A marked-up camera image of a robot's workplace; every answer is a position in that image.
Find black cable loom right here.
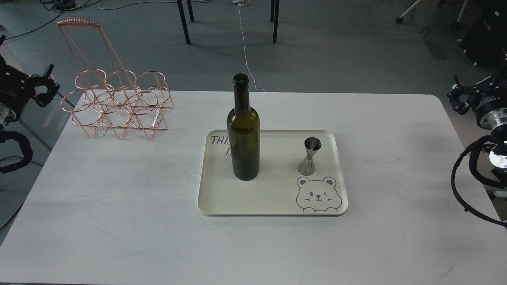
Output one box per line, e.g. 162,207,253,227
451,135,507,228

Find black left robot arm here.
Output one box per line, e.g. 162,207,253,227
0,57,60,174

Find white office chair base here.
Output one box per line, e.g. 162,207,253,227
395,0,472,27

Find black floor cables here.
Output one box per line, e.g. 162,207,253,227
0,0,179,41

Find steel double jigger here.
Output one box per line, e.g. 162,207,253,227
297,137,322,176

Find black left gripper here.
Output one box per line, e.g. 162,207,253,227
0,64,60,108

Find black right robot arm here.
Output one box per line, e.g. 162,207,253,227
447,66,507,189

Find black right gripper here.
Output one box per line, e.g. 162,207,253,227
447,65,506,115

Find black table legs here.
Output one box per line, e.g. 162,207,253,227
177,0,280,45

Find cream bear serving tray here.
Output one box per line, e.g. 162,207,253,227
197,130,349,216

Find white floor cable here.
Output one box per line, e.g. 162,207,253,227
232,0,267,92

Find dark green wine bottle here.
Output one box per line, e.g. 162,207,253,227
227,73,260,181

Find copper wire bottle rack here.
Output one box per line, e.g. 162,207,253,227
57,16,175,140

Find black equipment case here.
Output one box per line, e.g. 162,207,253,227
459,0,507,66

